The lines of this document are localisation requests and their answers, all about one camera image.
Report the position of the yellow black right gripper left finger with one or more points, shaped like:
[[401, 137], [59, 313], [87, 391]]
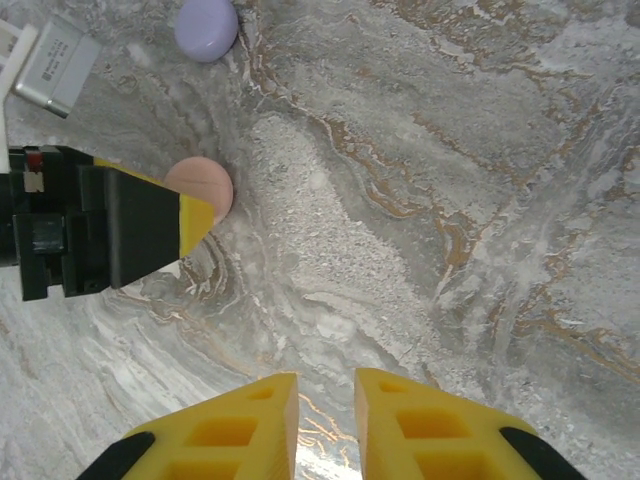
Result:
[[277, 415]]

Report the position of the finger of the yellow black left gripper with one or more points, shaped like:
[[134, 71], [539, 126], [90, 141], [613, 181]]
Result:
[[145, 230]]

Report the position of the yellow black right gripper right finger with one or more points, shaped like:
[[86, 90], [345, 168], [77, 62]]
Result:
[[380, 425]]

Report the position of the pink earbud charging case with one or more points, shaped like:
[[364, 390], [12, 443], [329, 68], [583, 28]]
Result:
[[205, 180]]

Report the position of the purple earbud charging case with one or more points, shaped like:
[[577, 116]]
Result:
[[206, 30]]

